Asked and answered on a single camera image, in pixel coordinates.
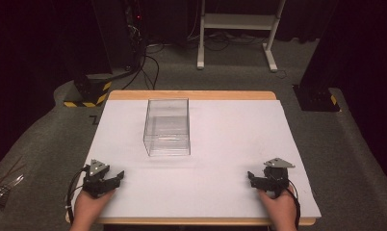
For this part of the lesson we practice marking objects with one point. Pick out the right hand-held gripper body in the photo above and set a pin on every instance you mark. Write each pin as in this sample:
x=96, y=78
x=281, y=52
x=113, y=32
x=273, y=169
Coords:
x=276, y=179

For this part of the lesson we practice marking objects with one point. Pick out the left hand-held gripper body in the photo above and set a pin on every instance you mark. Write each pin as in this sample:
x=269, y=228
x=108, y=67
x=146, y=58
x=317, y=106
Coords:
x=95, y=184

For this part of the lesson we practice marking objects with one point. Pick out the person's left hand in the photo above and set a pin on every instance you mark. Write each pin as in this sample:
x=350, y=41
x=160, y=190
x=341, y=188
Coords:
x=87, y=208

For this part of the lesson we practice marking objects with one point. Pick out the person's right hand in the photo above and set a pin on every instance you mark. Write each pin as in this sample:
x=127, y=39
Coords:
x=281, y=211

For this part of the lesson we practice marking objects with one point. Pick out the white paper sheet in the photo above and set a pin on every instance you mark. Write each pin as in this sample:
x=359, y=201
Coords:
x=230, y=154

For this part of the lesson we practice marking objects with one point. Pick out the clear plastic box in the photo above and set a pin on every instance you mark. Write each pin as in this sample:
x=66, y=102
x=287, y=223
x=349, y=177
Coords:
x=167, y=128

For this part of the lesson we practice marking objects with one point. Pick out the black stand base hazard stripes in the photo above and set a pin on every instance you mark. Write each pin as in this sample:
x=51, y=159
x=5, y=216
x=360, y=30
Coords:
x=92, y=91

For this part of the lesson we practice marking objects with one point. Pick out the black stand base yellow corner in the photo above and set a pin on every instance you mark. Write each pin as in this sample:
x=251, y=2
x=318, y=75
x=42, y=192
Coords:
x=315, y=97

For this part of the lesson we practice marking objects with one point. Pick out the brown sticks bundle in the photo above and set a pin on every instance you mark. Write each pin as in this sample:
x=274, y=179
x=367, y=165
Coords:
x=5, y=171

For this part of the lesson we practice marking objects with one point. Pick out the shiny metal utensils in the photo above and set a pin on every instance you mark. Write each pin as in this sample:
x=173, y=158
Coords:
x=4, y=189

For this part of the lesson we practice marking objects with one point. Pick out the wooden table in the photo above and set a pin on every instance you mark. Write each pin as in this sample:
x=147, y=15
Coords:
x=191, y=95

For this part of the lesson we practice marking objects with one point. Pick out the dark equipment tower red light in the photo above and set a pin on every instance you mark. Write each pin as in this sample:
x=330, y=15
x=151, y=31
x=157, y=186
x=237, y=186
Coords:
x=135, y=29

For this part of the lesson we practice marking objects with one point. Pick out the white metal stand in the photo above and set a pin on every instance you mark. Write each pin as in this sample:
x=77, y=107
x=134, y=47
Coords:
x=238, y=21

